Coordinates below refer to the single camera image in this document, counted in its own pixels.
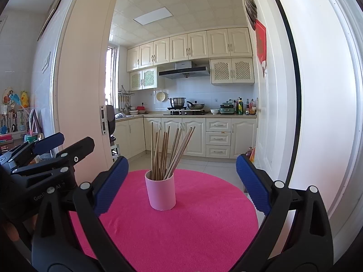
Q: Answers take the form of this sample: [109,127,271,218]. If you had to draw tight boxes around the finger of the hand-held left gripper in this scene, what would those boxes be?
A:
[0,133,65,166]
[11,136,95,180]

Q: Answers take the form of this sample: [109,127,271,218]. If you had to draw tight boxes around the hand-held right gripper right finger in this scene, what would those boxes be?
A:
[236,154,333,264]

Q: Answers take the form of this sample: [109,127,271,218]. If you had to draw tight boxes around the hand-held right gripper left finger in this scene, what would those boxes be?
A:
[32,156,129,258]

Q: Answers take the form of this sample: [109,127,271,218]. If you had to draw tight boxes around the pink cup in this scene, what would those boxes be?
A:
[145,170,176,211]

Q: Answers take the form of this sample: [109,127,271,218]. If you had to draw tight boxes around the group of wooden chopsticks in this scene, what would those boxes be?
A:
[150,122,196,181]

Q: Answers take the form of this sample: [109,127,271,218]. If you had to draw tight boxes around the person's left hand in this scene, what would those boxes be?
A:
[4,222,19,243]

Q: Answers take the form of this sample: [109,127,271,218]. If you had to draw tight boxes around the metal door lock plate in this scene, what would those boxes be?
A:
[100,105,108,135]

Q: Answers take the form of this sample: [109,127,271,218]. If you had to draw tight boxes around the row of books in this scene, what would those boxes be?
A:
[0,110,30,134]

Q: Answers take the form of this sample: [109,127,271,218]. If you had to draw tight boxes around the black round-fronted appliance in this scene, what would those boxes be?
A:
[106,105,117,148]

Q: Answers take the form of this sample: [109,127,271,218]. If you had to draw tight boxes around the cream cabinet drawer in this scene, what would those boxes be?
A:
[206,118,231,132]
[206,145,231,158]
[206,132,231,146]

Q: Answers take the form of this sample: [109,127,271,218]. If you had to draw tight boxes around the cream base cabinets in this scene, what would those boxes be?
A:
[115,115,258,159]

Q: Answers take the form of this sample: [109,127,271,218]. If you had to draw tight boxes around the hanging utensil rack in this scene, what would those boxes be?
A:
[118,85,135,111]

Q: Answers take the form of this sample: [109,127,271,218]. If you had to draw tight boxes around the kitchen window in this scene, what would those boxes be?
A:
[106,45,118,109]

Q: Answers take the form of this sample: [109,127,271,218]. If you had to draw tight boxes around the pink round table cover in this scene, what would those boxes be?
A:
[69,169,259,272]

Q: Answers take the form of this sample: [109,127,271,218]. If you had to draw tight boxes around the green electric cooker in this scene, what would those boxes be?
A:
[220,100,236,114]

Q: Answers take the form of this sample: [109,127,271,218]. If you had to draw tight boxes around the white door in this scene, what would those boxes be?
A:
[240,0,298,193]

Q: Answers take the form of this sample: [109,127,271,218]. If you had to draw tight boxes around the cream lattice-door cabinet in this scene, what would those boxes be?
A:
[130,66,158,91]
[210,58,255,85]

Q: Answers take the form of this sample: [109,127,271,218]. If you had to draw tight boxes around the black gas stove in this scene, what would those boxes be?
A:
[163,108,210,116]

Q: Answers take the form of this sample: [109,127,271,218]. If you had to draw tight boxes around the steel stockpot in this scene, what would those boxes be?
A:
[168,97,187,109]

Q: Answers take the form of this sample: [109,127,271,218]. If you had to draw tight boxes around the steel range hood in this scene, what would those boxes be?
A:
[159,61,211,80]

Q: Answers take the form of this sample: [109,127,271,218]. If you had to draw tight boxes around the red paper door decoration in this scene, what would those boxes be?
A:
[255,19,267,77]

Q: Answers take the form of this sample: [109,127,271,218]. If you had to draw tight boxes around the white ceiling light panel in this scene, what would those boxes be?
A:
[133,7,173,26]

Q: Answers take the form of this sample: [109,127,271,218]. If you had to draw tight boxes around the feather fan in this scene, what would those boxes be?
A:
[241,0,258,30]

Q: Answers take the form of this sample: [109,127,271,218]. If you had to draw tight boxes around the white wall ornament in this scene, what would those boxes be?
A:
[42,51,52,74]

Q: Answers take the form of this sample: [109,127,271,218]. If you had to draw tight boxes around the framed wall picture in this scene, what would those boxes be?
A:
[37,0,71,41]

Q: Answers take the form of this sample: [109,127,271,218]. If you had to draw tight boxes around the cream upper wall cabinets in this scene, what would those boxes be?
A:
[126,28,253,73]

